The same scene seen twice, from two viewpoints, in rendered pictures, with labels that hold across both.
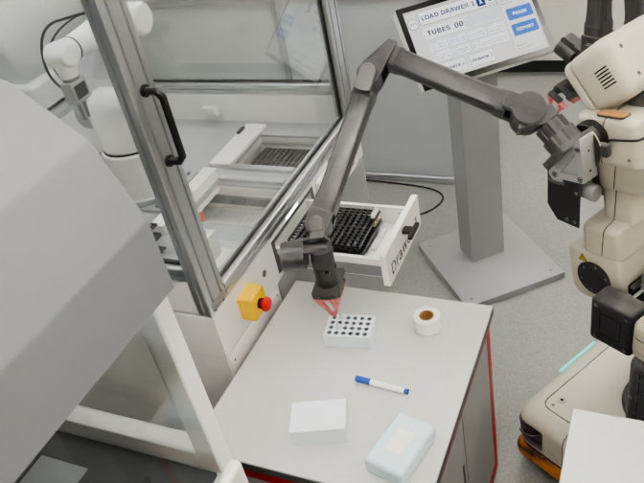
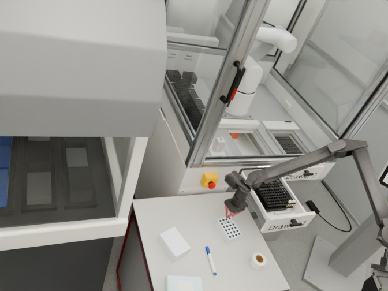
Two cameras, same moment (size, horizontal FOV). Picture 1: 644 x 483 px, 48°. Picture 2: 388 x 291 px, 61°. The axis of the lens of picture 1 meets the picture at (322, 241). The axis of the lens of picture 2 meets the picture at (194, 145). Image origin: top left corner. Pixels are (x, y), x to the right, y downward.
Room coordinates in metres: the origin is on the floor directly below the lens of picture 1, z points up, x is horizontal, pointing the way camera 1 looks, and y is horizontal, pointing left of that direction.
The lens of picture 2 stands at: (0.28, -0.25, 2.03)
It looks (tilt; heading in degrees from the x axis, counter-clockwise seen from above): 37 degrees down; 27
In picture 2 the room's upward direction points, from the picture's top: 21 degrees clockwise
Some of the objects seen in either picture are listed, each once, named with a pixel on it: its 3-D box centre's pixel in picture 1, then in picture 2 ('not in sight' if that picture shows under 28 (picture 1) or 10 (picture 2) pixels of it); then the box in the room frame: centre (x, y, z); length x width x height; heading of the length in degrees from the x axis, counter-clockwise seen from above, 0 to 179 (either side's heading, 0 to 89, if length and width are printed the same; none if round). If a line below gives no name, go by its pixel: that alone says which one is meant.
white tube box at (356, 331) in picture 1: (350, 331); (228, 229); (1.39, -0.02, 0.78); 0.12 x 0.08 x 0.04; 68
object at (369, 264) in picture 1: (333, 234); (268, 191); (1.71, -0.04, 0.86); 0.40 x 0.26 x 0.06; 60
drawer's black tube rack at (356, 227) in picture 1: (335, 233); (269, 191); (1.71, -0.04, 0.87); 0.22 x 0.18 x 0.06; 60
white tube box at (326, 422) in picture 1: (319, 422); (174, 244); (1.11, 0.10, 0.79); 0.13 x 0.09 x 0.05; 80
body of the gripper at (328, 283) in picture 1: (326, 275); (238, 200); (1.38, 0.01, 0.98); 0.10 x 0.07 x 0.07; 160
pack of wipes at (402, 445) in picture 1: (401, 448); (183, 288); (0.99, -0.07, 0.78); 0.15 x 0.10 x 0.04; 136
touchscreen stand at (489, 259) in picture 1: (482, 164); (373, 236); (2.46, -0.70, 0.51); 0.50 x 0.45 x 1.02; 10
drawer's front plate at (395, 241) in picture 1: (401, 239); (288, 222); (1.61, -0.22, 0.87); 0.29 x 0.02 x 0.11; 150
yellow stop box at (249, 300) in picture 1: (253, 302); (209, 180); (1.48, 0.21, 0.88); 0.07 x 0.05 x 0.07; 150
